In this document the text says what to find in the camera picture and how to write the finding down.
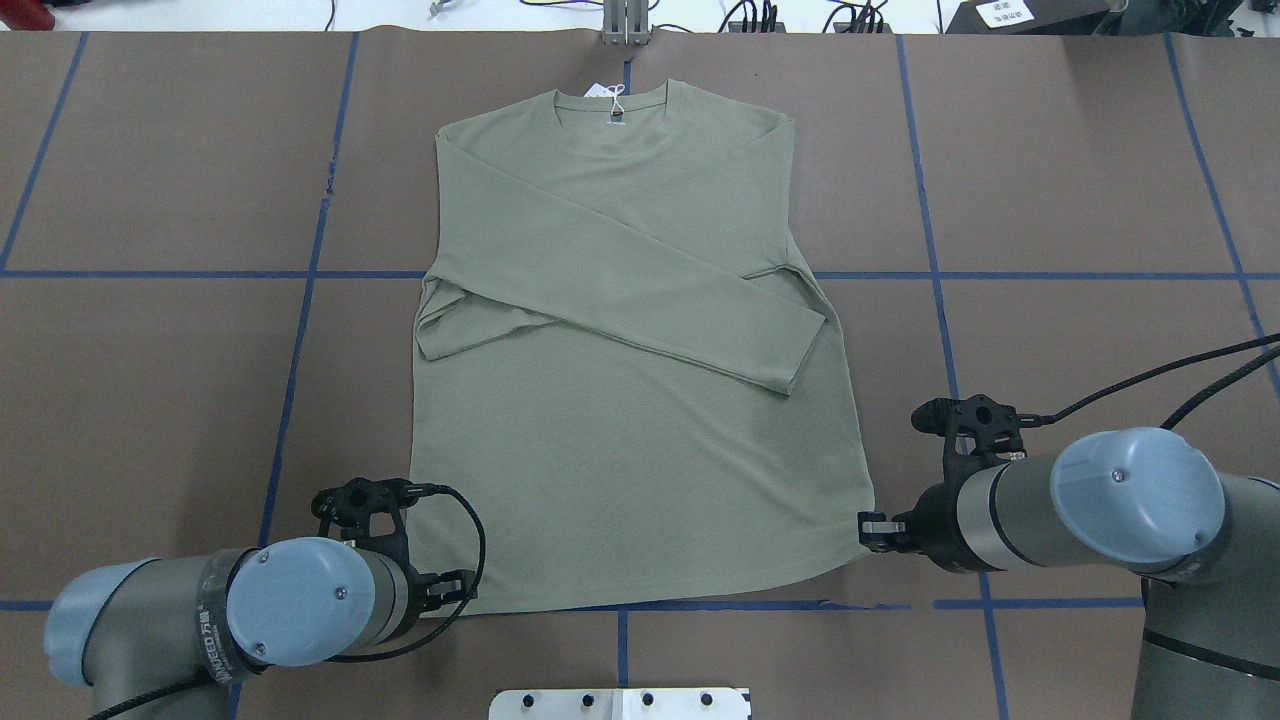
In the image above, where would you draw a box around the black box with label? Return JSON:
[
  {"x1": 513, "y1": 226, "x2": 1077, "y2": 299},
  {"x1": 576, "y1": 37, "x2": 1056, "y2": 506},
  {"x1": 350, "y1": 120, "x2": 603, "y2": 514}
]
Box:
[{"x1": 943, "y1": 1, "x2": 1112, "y2": 36}]

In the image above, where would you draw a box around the white metal base plate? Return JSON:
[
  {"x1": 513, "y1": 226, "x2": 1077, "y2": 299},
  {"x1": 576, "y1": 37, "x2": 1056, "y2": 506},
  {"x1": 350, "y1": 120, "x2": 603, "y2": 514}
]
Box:
[{"x1": 488, "y1": 687, "x2": 753, "y2": 719}]

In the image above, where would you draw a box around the white neck hang tag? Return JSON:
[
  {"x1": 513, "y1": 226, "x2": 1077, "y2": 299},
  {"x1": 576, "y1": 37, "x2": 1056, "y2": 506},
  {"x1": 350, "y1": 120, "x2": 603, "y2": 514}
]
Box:
[{"x1": 584, "y1": 83, "x2": 628, "y2": 126}]

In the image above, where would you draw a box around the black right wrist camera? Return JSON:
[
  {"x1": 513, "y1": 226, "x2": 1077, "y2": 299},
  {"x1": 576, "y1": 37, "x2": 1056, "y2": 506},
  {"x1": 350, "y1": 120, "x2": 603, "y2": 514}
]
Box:
[{"x1": 910, "y1": 395, "x2": 1050, "y2": 479}]

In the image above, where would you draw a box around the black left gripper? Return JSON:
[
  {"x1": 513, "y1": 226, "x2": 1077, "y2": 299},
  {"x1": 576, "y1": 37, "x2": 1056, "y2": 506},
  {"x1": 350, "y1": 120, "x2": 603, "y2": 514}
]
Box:
[{"x1": 385, "y1": 560, "x2": 477, "y2": 635}]

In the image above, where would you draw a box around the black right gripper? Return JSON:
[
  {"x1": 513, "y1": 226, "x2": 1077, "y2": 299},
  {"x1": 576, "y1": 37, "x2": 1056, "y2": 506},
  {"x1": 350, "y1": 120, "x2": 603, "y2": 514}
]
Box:
[{"x1": 858, "y1": 483, "x2": 977, "y2": 574}]

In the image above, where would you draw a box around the olive green long-sleeve shirt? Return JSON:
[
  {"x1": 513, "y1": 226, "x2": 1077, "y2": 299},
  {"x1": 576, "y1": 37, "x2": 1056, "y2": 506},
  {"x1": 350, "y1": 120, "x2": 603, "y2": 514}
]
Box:
[{"x1": 407, "y1": 79, "x2": 876, "y2": 615}]

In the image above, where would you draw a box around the black cable bundle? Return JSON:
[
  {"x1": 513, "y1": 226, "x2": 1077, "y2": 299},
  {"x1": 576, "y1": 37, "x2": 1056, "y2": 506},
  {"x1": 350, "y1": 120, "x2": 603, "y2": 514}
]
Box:
[{"x1": 721, "y1": 0, "x2": 891, "y2": 35}]

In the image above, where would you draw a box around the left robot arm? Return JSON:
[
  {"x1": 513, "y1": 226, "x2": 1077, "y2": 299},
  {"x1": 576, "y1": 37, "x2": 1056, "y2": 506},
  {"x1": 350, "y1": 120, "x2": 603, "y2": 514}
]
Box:
[{"x1": 44, "y1": 536, "x2": 483, "y2": 719}]

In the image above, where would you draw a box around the red object at corner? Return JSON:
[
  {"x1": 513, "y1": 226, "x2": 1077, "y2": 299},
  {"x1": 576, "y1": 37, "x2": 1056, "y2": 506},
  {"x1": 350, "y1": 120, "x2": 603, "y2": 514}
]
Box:
[{"x1": 0, "y1": 0, "x2": 56, "y2": 32}]

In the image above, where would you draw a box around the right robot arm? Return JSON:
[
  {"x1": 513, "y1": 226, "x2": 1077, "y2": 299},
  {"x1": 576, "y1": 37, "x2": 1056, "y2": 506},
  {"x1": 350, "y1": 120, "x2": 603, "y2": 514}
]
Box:
[{"x1": 858, "y1": 427, "x2": 1279, "y2": 719}]

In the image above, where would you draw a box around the black left camera cable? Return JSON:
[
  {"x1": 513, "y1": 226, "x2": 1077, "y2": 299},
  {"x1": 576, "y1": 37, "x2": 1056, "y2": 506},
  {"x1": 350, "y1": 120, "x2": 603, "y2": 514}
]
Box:
[{"x1": 90, "y1": 483, "x2": 488, "y2": 720}]

